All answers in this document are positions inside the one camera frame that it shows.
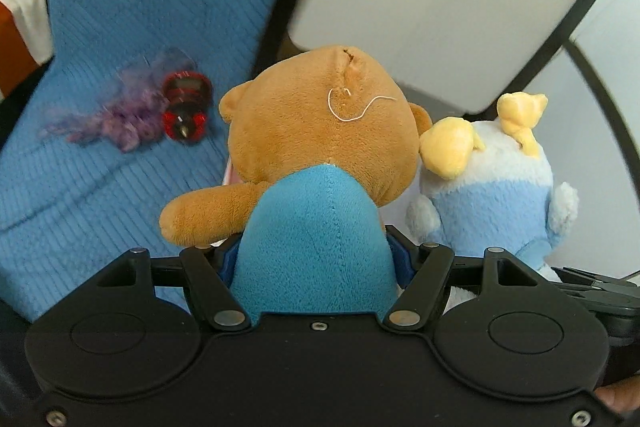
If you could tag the brown teddy bear blue shirt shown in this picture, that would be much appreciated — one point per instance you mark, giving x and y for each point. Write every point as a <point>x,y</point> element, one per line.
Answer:
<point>300,132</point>

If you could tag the small pink plush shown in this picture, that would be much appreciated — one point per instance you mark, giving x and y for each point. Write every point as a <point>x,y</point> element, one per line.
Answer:
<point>231,174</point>

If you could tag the person's right hand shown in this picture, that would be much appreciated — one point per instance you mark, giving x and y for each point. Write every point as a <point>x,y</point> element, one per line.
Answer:
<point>620,402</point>

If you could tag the striped red black blanket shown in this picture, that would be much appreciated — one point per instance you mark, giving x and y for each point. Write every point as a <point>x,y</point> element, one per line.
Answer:
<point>22,7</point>

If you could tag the black curved tube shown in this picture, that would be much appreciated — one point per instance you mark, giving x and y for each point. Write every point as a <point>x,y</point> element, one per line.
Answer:
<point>607,107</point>

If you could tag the purple fluffy toy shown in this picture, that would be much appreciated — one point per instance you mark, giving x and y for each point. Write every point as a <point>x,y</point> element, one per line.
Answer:
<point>110,122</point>

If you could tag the blue white duck plush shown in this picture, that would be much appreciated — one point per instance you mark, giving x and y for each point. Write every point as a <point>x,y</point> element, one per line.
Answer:
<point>500,207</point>

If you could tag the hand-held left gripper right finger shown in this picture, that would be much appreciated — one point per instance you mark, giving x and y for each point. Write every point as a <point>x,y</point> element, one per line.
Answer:
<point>402,257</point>

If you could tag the red black toy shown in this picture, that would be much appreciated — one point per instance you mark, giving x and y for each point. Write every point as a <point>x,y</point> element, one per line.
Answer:
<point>186,102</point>

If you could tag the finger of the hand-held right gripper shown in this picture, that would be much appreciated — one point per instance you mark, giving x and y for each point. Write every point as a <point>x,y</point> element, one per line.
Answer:
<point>595,284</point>

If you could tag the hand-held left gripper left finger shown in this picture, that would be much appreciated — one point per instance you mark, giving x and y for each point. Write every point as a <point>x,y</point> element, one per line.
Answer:
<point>227,263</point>

